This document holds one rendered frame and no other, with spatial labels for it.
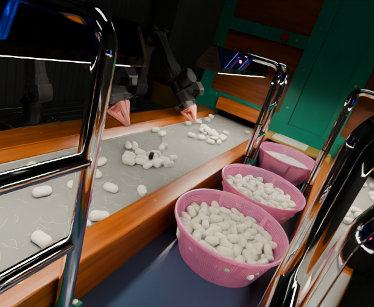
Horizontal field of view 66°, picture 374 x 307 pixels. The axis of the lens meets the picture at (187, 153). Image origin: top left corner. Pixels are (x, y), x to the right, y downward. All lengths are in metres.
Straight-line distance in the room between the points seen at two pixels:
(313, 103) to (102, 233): 1.30
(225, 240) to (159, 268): 0.15
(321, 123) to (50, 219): 1.34
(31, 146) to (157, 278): 0.46
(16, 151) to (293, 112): 1.29
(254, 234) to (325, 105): 1.01
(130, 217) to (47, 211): 0.16
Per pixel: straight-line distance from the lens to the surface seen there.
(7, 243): 0.57
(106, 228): 0.56
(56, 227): 0.59
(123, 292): 0.59
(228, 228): 0.71
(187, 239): 0.61
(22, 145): 0.82
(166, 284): 0.62
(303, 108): 1.62
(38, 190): 0.65
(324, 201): 0.23
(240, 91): 1.69
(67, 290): 0.47
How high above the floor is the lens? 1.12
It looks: 22 degrees down
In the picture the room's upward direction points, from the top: 17 degrees clockwise
